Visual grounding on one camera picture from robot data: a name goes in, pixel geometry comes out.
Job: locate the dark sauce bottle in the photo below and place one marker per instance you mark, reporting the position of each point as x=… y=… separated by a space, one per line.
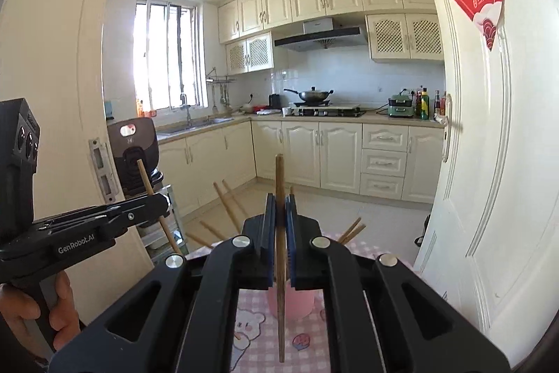
x=436 y=102
x=418 y=100

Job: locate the metal door strike plate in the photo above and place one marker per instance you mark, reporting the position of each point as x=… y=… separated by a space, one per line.
x=100 y=163

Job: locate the red box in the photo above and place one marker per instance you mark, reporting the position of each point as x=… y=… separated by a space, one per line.
x=260 y=108

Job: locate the pink checked tablecloth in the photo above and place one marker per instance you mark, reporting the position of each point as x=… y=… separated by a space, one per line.
x=257 y=351

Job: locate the range hood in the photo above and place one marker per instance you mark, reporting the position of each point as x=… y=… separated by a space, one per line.
x=323 y=36

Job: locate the cream lattice-door cabinet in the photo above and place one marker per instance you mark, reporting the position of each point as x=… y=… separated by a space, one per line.
x=249 y=54
x=388 y=36

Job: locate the person's left hand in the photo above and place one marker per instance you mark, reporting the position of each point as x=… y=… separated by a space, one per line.
x=17 y=312

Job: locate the white mug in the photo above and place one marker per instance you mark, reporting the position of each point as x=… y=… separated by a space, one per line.
x=287 y=111

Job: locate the cream base cabinets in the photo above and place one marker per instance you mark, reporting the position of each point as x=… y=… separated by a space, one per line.
x=301 y=150

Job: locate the wooden chopstick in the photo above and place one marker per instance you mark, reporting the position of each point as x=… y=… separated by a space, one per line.
x=146 y=178
x=279 y=176

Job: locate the small dark object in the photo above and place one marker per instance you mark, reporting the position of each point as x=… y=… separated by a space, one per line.
x=421 y=231

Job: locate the cream drawer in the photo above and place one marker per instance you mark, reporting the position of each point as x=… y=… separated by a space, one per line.
x=384 y=137
x=383 y=163
x=381 y=186

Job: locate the steel sink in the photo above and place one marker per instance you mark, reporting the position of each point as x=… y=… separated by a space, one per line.
x=196 y=126

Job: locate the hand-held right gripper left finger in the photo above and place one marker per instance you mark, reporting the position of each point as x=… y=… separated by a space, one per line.
x=271 y=242

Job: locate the wok with lid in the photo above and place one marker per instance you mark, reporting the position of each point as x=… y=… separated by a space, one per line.
x=312 y=95

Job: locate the gas stove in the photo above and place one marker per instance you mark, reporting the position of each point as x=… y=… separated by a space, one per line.
x=327 y=111

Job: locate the green bottle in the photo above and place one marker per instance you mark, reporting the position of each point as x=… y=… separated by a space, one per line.
x=424 y=106

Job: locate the barred window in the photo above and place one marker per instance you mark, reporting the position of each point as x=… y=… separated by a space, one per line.
x=166 y=58

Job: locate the pile of wooden chopsticks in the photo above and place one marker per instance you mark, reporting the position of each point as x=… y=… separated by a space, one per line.
x=226 y=207

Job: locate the wall utensil rack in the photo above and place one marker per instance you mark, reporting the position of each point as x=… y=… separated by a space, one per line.
x=220 y=79

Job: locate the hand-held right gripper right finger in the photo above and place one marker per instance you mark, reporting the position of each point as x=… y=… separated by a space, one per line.
x=291 y=242

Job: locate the white door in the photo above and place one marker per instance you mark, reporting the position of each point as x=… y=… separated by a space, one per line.
x=480 y=180

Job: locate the pink cup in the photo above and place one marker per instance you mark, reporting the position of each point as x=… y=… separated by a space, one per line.
x=301 y=303

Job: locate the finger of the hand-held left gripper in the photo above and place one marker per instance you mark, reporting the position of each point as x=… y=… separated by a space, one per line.
x=144 y=215
x=131 y=204

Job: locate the green electric cooker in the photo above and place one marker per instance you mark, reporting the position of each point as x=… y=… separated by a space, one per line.
x=401 y=106

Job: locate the metal faucet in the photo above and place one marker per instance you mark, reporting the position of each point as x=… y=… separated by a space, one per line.
x=187 y=115

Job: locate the orange bottle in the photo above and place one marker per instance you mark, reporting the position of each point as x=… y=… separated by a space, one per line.
x=139 y=107

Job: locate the hanging kitchen utensil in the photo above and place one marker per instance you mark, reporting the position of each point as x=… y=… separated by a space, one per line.
x=222 y=93
x=214 y=97
x=226 y=95

